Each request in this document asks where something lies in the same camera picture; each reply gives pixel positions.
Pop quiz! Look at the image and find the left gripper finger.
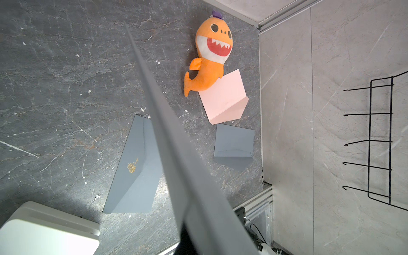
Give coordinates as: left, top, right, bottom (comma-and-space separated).
173, 224, 199, 255

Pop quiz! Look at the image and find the grey envelope gold rose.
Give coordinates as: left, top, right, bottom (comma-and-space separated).
124, 23, 259, 255

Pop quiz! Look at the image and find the grey envelope front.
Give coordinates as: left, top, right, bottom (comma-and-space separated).
214, 124, 255, 172

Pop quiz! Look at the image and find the grey envelope under pink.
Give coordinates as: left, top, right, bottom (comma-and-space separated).
103, 115, 163, 214

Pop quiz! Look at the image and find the white rectangular box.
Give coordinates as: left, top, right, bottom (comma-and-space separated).
1, 201, 100, 255

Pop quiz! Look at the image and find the orange shark plush toy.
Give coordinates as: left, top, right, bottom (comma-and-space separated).
183, 11, 233, 97

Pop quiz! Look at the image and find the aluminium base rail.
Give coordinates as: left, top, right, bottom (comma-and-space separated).
156, 181, 275, 255

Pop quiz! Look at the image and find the black wire hook rack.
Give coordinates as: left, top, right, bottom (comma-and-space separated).
342, 71, 408, 211

